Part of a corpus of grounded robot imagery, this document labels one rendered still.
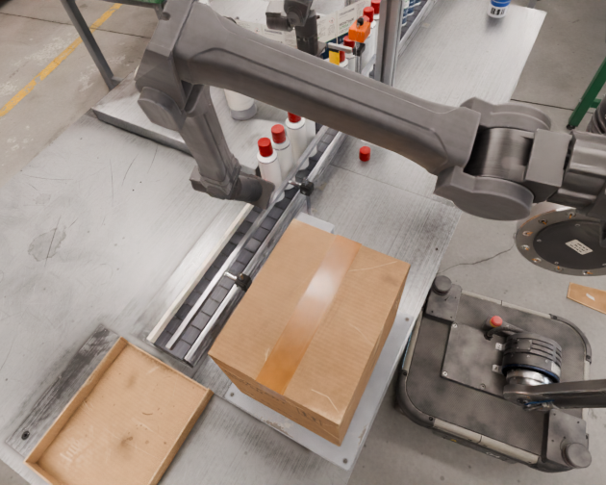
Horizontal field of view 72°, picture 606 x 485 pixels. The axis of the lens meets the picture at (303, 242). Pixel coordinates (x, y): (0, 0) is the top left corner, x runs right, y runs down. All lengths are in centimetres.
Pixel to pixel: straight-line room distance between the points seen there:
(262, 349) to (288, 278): 13
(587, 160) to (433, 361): 126
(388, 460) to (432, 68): 144
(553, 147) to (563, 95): 264
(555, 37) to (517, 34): 172
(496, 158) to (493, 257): 173
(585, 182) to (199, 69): 38
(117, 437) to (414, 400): 97
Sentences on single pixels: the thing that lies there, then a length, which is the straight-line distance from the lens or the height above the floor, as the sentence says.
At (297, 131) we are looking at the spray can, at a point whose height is 103.
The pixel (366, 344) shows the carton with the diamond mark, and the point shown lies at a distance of 70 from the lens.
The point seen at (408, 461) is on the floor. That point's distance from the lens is 180.
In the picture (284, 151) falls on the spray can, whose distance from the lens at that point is 106.
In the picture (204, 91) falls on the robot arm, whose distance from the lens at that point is 58.
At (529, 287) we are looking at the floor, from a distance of 216.
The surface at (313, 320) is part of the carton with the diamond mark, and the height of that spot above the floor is 112.
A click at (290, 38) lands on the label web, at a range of 143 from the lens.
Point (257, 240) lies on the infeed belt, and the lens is 109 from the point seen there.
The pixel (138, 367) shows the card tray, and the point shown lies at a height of 83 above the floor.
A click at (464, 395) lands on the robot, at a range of 163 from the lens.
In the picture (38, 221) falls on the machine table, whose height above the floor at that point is 83.
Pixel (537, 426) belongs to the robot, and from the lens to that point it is 169.
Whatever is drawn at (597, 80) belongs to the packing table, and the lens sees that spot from 270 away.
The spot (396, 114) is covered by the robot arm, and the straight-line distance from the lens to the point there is 44.
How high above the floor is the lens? 178
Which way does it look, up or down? 57 degrees down
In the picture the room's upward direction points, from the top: 8 degrees counter-clockwise
